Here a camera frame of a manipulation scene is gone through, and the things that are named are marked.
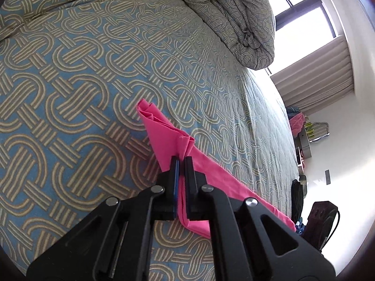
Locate folded patterned duvet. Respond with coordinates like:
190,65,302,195
162,0,276,70

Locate black garment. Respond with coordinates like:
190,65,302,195
291,178,307,220

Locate dark framed window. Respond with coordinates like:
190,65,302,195
264,0,337,75

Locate bed with patterned sheet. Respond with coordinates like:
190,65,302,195
0,0,302,281

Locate pink pants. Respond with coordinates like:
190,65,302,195
137,99,297,239

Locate beige curtain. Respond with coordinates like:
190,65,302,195
271,37,355,110

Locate wavy framed mirror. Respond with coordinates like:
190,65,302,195
306,121,330,143

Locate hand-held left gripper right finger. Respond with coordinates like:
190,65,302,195
184,156,336,281

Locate pink cloth on chair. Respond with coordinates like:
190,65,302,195
289,113,307,137

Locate grey dresser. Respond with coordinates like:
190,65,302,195
294,130,312,170

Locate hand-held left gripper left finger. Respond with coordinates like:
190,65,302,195
26,156,180,281

